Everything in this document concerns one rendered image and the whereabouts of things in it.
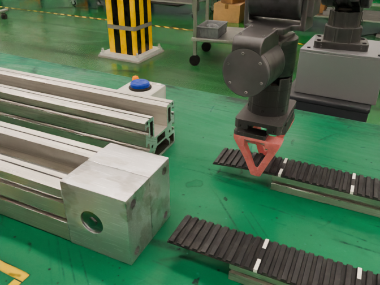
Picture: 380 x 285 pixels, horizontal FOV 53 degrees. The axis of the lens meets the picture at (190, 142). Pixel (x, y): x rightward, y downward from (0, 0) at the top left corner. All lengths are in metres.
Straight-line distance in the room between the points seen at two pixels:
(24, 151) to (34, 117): 0.15
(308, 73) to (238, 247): 0.59
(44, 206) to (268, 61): 0.32
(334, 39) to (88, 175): 0.68
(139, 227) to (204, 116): 0.40
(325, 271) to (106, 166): 0.27
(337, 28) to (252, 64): 0.54
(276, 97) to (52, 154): 0.32
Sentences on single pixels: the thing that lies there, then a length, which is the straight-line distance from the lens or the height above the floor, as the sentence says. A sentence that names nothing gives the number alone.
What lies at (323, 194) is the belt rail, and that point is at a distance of 0.59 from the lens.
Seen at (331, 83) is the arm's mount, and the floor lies 0.81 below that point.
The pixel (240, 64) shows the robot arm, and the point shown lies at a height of 0.99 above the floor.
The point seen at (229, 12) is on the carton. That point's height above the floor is 0.13.
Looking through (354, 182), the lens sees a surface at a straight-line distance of 0.59.
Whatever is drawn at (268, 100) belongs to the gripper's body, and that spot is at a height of 0.93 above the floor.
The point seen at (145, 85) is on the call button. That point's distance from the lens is 0.78.
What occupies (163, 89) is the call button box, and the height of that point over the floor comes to 0.83.
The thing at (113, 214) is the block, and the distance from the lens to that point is 0.44.
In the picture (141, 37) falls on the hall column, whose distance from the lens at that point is 3.92.
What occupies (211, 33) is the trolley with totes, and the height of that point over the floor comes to 0.31.
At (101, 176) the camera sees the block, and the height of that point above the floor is 0.87.
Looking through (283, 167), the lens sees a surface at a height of 0.81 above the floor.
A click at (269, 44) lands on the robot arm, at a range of 0.45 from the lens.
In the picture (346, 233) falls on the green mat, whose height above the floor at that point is 0.78.
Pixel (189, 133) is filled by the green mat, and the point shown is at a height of 0.78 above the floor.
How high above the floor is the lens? 1.13
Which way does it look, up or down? 29 degrees down
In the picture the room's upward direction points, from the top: straight up
